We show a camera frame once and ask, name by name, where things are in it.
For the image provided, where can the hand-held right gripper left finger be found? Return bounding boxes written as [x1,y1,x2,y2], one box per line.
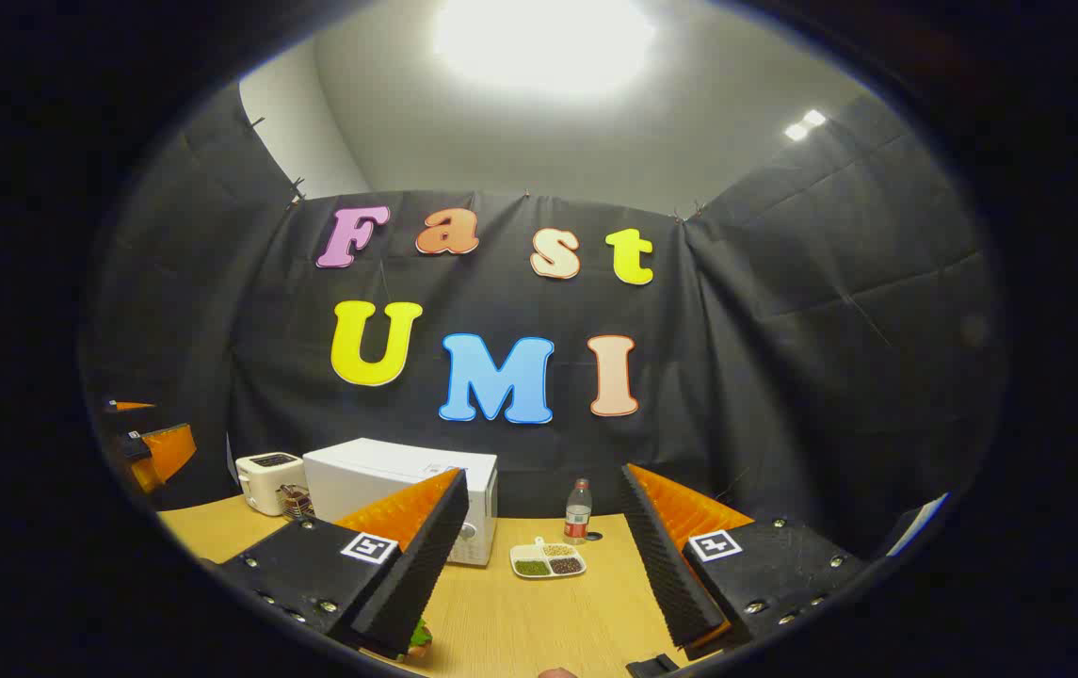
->
[218,468,470,660]

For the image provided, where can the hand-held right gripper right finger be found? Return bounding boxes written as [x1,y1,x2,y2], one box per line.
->
[620,463,869,660]

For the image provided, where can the sandwich with green lettuce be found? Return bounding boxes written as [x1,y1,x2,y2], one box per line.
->
[397,617,434,665]

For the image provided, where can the white microwave oven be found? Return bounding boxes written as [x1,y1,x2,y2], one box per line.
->
[303,438,499,567]

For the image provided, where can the white toaster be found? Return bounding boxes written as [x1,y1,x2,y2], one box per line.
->
[235,452,309,517]

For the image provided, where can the clear bottle with red label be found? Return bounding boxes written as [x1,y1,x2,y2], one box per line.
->
[564,478,592,545]

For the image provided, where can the white divided dish of beans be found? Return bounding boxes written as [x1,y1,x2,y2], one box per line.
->
[510,538,587,580]

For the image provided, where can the black backdrop cloth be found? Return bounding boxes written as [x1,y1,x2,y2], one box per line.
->
[77,80,1010,557]

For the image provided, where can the small ceiling light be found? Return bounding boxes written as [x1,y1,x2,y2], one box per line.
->
[783,109,828,142]

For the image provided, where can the large ceiling light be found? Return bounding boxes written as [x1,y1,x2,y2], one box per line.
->
[433,0,657,95]

